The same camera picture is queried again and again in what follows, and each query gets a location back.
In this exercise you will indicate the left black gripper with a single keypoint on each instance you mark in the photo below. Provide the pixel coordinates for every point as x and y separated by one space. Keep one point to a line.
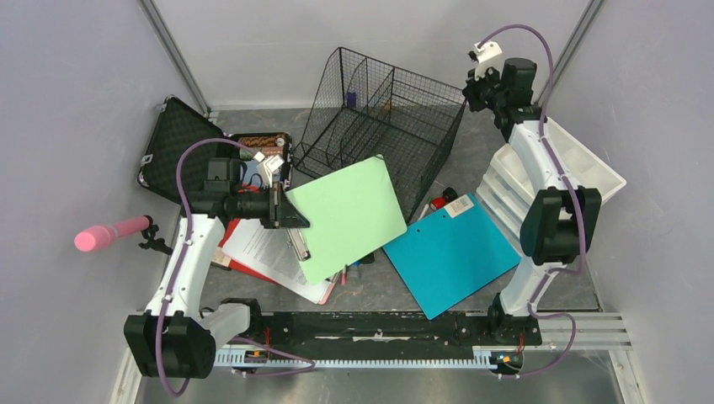
281 211

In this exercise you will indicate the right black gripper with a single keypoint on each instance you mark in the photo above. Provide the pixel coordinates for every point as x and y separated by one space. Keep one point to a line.
470 91

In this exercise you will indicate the light green clipboard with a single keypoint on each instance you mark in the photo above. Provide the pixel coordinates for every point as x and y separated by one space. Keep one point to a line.
352 212

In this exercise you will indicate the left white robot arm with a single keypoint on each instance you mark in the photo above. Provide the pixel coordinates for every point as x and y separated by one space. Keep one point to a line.
170 339

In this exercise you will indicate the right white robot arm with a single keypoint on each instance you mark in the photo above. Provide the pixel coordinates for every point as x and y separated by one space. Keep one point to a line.
558 229

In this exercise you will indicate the white printed paper sheet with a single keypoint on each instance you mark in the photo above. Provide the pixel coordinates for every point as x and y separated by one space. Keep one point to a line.
298 285

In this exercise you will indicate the red clipboard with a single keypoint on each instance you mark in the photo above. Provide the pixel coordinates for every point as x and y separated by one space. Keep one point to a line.
247 245

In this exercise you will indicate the orange black chip stack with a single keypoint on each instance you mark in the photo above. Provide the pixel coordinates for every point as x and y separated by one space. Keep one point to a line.
267 140

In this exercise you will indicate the pink pen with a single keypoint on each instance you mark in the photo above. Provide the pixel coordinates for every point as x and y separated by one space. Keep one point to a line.
344 276

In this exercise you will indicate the blue grey small cylinder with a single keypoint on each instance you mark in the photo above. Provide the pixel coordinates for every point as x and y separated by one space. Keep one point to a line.
353 271

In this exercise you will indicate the pink clear clipboard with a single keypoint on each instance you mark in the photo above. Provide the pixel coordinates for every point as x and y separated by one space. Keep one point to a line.
335 280

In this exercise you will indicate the white plastic drawer organizer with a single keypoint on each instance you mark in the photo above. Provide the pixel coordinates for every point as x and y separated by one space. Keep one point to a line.
530 162

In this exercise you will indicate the red black round stamp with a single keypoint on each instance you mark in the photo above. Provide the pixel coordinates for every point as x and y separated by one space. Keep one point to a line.
448 195

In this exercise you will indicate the green white marker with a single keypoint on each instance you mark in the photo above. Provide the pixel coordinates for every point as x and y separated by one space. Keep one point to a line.
425 210

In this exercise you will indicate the black poker chip case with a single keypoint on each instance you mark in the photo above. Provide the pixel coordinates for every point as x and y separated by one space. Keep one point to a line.
178 127

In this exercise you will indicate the teal blue clipboard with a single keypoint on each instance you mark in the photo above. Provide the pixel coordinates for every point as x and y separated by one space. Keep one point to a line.
450 254

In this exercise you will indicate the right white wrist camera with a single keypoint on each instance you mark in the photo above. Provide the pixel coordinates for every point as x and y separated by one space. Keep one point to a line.
488 58

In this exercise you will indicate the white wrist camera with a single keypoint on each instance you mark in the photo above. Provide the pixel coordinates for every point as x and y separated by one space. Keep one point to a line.
268 167
488 58

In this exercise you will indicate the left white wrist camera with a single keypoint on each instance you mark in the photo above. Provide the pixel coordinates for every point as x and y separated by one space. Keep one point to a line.
268 167

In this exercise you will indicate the black wire mesh organizer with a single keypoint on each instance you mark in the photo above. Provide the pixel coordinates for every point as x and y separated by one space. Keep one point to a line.
415 140

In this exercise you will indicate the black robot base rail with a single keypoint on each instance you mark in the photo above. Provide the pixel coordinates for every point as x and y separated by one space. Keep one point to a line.
351 337

